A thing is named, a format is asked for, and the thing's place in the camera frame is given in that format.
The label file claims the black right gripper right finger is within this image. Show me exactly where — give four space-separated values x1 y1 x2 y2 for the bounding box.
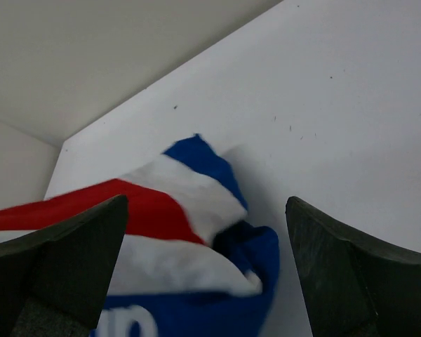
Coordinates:
286 197 421 336

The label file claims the blue white red jacket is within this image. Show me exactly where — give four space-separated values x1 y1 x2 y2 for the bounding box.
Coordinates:
0 135 279 336

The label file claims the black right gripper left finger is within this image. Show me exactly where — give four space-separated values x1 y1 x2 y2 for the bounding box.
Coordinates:
0 195 128 336

